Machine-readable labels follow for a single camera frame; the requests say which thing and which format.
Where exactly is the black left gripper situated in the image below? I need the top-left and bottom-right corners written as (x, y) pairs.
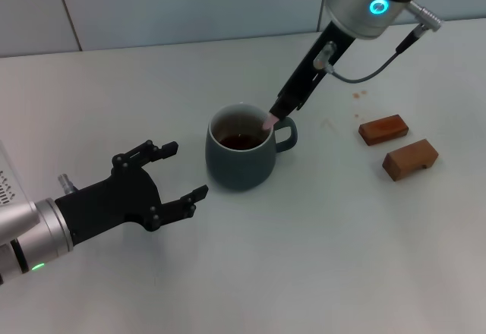
top-left (55, 140), bottom-right (210, 247)

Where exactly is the grey right wrist cable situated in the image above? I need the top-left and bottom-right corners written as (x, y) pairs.
top-left (313, 24), bottom-right (423, 84)

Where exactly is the low brown wooden block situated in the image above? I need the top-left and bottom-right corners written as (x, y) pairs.
top-left (358, 113), bottom-right (409, 147)

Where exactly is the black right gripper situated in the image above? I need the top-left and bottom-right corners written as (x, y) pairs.
top-left (270, 20), bottom-right (356, 121)

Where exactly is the notched brown wooden block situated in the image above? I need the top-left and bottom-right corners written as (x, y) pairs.
top-left (381, 139), bottom-right (440, 181)

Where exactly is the grey ceramic mug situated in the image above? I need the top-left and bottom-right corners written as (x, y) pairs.
top-left (205, 102), bottom-right (299, 192)

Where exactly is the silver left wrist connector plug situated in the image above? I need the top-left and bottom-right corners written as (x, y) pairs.
top-left (57, 173), bottom-right (78, 195)

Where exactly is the brown tea liquid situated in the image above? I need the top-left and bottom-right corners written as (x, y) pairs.
top-left (218, 133), bottom-right (265, 151)

